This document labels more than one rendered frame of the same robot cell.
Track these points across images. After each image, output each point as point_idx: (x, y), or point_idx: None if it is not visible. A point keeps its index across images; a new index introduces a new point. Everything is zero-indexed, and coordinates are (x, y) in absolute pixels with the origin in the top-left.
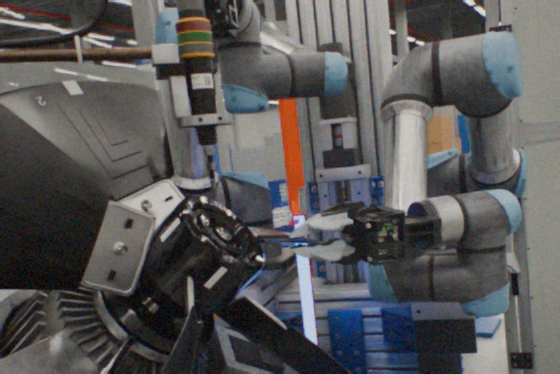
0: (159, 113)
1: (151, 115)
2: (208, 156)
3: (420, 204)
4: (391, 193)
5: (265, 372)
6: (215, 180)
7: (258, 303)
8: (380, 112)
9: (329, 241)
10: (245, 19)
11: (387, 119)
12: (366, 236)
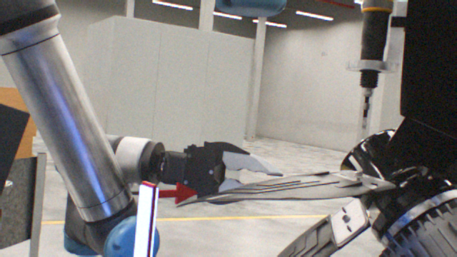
0: (407, 43)
1: (417, 47)
2: (368, 98)
3: (162, 143)
4: (107, 139)
5: None
6: (363, 118)
7: (350, 200)
8: (45, 18)
9: (238, 181)
10: None
11: (54, 34)
12: (226, 169)
